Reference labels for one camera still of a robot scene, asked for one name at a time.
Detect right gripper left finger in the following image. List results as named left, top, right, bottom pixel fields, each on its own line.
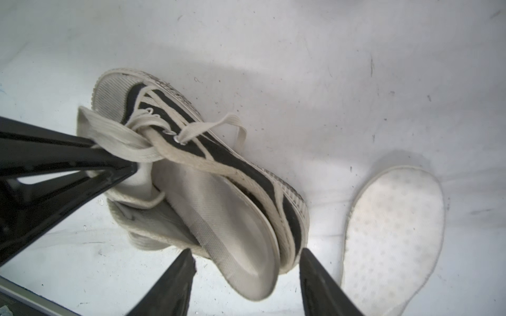
left=127, top=249, right=196, bottom=316

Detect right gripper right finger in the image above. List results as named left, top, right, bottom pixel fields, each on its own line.
left=299, top=248, right=363, bottom=316

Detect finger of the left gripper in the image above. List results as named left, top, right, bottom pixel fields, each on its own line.
left=1, top=117, right=138, bottom=264

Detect white insole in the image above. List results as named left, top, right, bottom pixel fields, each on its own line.
left=340, top=166, right=445, bottom=315
left=152, top=161, right=280, bottom=301

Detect black white sneaker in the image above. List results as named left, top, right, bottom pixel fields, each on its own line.
left=77, top=68, right=310, bottom=274

